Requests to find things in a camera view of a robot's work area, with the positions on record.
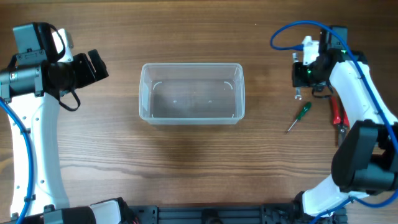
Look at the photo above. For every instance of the green handled screwdriver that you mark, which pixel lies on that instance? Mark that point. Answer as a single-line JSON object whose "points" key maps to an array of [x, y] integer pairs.
{"points": [[300, 115]]}

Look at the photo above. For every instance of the clear plastic container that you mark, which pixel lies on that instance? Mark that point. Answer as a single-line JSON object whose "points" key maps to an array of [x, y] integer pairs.
{"points": [[192, 93]]}

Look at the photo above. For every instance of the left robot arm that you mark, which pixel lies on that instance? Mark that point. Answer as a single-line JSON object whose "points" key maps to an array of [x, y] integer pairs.
{"points": [[32, 86]]}

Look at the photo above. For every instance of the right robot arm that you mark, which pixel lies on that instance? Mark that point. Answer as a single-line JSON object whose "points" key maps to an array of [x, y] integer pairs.
{"points": [[364, 168]]}

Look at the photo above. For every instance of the silver combination wrench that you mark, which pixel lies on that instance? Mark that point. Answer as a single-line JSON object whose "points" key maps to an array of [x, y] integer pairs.
{"points": [[298, 95]]}

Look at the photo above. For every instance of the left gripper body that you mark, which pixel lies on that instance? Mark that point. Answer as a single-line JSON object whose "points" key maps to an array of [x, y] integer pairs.
{"points": [[80, 73]]}

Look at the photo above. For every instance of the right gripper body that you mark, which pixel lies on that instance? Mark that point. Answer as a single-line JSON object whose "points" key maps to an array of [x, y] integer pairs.
{"points": [[306, 76]]}

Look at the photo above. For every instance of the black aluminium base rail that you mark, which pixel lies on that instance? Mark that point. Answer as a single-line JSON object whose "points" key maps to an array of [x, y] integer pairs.
{"points": [[281, 213]]}

